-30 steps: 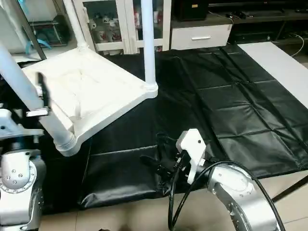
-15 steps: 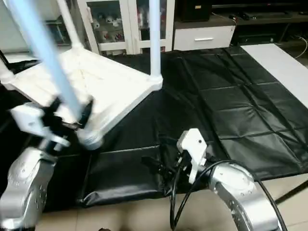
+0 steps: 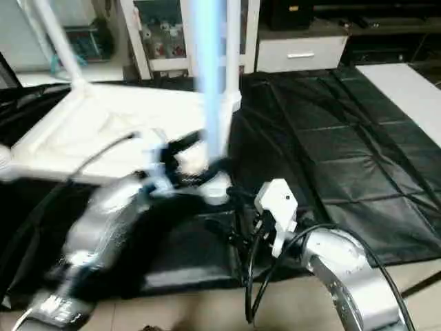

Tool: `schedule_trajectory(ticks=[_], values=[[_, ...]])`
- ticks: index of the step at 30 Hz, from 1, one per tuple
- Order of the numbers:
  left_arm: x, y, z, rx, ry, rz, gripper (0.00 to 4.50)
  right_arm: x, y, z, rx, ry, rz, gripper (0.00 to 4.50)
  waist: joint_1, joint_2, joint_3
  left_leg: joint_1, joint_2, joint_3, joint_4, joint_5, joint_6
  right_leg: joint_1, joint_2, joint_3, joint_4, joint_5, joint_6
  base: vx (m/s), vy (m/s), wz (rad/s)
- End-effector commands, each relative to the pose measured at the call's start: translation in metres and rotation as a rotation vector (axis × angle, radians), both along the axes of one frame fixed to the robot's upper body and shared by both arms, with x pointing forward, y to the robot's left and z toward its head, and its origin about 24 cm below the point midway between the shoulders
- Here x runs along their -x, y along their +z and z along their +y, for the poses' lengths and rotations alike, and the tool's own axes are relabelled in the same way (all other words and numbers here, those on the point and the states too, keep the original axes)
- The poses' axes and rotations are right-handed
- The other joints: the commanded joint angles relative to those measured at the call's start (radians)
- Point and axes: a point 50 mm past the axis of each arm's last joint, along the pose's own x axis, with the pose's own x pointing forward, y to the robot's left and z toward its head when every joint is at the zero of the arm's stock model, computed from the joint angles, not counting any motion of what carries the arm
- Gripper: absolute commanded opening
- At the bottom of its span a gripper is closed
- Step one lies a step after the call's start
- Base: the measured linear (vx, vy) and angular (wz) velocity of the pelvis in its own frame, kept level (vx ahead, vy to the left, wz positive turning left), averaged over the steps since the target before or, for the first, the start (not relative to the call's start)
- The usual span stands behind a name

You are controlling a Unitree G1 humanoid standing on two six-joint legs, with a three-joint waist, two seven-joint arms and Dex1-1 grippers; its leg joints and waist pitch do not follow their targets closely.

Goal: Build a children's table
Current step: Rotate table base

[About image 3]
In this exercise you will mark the white plastic table top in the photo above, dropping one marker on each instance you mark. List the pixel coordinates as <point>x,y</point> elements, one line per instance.
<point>110,124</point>

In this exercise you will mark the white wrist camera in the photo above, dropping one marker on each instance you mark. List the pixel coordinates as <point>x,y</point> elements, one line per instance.
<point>155,162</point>
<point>277,207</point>

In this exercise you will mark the black table mat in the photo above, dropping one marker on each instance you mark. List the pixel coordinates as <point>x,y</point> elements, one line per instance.
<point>344,138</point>

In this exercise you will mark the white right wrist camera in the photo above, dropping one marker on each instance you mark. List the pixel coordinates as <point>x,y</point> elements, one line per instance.
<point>277,207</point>

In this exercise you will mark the white drawer unit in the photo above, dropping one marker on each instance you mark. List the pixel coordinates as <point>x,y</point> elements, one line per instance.
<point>303,54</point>

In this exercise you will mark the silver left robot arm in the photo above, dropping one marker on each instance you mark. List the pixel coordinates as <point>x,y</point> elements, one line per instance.
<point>103,227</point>

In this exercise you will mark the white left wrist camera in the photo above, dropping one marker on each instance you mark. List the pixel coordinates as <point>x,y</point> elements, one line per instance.
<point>155,162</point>

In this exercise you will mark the white glass door cabinet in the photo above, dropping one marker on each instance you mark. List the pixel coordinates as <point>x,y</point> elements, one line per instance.
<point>165,38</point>

